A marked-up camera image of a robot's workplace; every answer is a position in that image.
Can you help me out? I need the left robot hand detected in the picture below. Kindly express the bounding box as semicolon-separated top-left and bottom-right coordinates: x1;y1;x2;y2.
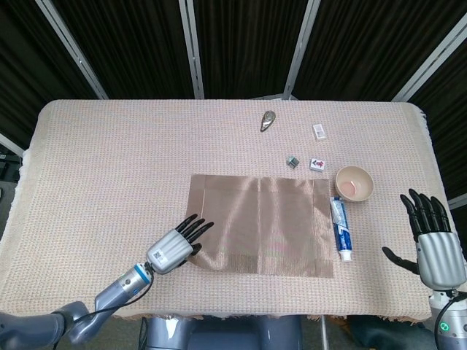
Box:
145;214;215;275

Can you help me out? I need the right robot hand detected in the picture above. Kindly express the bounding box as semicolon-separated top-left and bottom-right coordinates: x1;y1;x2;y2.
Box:
382;188;467;291

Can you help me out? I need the brown woven placemat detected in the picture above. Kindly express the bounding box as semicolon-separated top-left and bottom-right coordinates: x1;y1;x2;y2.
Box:
184;174;335;280

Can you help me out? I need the light brown bowl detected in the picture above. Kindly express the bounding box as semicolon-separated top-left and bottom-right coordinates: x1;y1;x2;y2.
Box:
334;166;374;203

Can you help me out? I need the grey robot torso base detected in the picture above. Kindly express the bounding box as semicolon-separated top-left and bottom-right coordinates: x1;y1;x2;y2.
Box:
140;315;304;350

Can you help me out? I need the blue white toothpaste tube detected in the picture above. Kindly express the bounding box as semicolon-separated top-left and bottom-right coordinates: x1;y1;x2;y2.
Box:
328;195;354;263

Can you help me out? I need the beige woven tablecloth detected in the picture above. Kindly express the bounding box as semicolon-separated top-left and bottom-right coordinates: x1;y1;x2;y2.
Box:
0;98;467;325

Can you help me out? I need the dark pleated screen panel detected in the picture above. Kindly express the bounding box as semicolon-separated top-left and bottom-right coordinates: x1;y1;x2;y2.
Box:
293;0;467;101
193;0;311;99
0;0;101;150
410;39;467;203
50;0;196;100

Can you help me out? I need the white red-printed mahjong tile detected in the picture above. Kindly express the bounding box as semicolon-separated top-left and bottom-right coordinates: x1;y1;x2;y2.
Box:
308;157;328;174

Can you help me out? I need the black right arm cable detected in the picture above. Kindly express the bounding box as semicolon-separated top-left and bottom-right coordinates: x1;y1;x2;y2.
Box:
432;289;467;350

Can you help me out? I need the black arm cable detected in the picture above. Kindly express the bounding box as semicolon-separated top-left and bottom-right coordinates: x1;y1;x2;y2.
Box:
54;269;154;350
432;289;467;350

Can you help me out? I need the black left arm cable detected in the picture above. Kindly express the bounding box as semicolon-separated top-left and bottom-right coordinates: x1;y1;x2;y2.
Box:
54;269;154;350

